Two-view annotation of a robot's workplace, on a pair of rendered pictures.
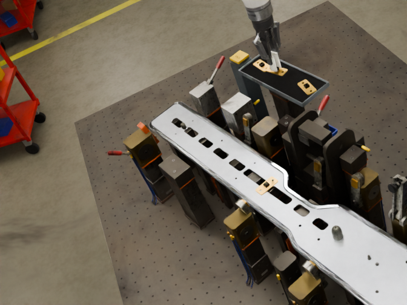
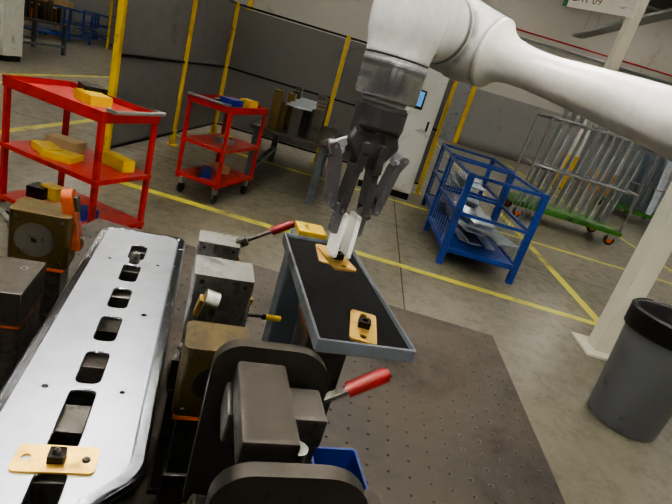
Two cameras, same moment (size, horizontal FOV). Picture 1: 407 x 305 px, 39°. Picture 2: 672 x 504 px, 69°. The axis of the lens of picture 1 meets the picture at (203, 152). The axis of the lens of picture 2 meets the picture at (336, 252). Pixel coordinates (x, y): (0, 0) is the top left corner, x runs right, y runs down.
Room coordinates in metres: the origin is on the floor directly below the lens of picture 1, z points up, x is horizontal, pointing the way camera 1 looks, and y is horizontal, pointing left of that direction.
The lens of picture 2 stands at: (0.98, -0.40, 1.47)
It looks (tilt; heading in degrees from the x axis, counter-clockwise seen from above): 20 degrees down; 2
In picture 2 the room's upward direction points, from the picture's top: 17 degrees clockwise
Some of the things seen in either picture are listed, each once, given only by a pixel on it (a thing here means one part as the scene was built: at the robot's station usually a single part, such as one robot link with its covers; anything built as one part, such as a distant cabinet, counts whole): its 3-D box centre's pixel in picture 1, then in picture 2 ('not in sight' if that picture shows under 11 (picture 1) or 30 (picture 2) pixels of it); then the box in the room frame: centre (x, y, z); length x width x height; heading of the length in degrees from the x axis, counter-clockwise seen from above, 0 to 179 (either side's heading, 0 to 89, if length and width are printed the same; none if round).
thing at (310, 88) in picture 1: (306, 86); (364, 323); (1.59, -0.44, 1.17); 0.08 x 0.04 x 0.01; 5
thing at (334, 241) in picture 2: (272, 63); (337, 233); (1.69, -0.37, 1.25); 0.03 x 0.01 x 0.07; 30
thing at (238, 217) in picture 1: (247, 249); not in sight; (1.25, 0.00, 0.87); 0.12 x 0.07 x 0.35; 111
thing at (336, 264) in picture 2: (276, 69); (337, 255); (1.70, -0.38, 1.21); 0.08 x 0.04 x 0.01; 30
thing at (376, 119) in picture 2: (264, 26); (374, 134); (1.70, -0.38, 1.40); 0.08 x 0.07 x 0.09; 120
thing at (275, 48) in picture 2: not in sight; (331, 101); (8.95, 0.69, 1.00); 3.64 x 0.14 x 2.00; 93
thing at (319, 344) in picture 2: (281, 77); (336, 285); (1.70, -0.39, 1.16); 0.37 x 0.14 x 0.02; 21
